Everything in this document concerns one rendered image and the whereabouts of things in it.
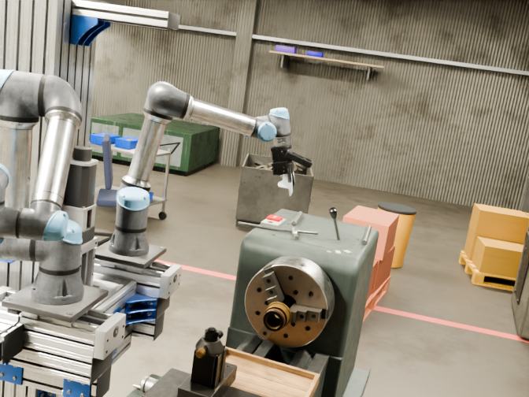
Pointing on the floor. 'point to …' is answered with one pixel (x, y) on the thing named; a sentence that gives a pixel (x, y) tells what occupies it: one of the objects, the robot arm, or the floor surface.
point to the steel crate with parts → (269, 191)
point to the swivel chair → (106, 198)
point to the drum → (406, 217)
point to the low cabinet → (201, 134)
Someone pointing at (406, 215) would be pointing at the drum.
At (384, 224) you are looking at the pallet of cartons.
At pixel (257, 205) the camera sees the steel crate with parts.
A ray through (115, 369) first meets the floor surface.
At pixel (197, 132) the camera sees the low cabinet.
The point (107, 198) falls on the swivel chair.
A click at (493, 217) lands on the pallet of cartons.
